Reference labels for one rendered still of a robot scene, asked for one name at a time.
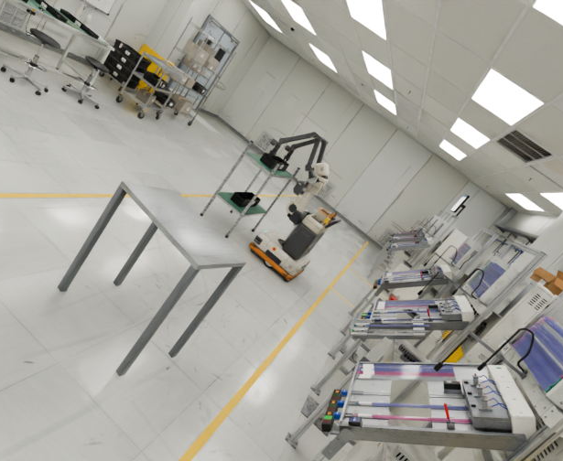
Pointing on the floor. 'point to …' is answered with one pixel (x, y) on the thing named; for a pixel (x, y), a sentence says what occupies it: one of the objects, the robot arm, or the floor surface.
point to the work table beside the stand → (181, 232)
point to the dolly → (124, 65)
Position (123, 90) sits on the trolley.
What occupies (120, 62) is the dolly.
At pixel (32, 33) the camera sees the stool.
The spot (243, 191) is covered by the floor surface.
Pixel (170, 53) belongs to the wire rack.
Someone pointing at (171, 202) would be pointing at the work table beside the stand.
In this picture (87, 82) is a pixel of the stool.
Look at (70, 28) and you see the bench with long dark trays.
